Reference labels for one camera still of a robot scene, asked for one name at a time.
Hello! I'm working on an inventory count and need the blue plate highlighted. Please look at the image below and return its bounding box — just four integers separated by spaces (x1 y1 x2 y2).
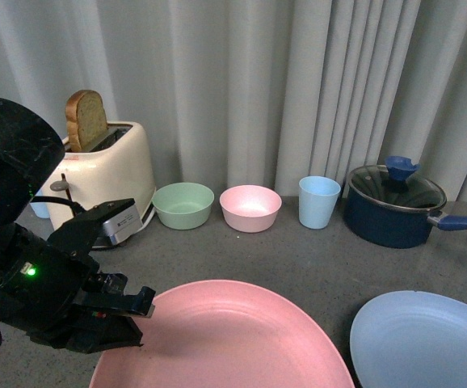
350 291 467 387

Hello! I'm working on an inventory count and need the brown bread slice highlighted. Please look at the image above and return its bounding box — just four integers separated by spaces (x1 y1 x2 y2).
65 90 107 152

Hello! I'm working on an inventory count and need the white toaster power cord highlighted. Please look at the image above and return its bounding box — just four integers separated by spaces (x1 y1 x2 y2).
134 204 157 234

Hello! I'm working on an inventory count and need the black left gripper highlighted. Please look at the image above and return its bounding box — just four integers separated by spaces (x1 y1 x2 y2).
0 209 156 352

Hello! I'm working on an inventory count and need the light blue cup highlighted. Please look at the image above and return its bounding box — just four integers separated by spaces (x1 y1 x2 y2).
30 201 50 219
299 176 341 230

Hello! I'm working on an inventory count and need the cream two-slot toaster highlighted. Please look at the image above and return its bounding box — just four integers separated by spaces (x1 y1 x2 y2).
41 121 156 232

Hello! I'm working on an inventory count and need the green bowl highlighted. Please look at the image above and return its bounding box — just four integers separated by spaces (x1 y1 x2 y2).
152 182 215 230

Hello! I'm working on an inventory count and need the glass pot lid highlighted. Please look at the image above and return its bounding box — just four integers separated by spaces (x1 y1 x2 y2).
348 156 447 213

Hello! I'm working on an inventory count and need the dark blue saucepan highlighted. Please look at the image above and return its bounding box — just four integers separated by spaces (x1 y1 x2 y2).
343 177 467 249

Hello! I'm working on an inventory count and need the pink bowl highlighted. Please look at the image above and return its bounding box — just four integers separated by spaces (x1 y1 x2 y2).
220 185 282 233

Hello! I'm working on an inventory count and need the light blue left cup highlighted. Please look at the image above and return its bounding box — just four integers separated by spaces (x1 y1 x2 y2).
30 201 50 219

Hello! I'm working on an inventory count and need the pink plate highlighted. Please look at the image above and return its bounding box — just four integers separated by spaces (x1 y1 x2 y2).
90 280 354 387

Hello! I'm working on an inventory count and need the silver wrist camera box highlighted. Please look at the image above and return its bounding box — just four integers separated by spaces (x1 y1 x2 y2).
93 198 142 249

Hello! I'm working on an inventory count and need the light blue right cup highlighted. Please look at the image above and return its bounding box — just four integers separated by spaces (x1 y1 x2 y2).
299 176 341 230

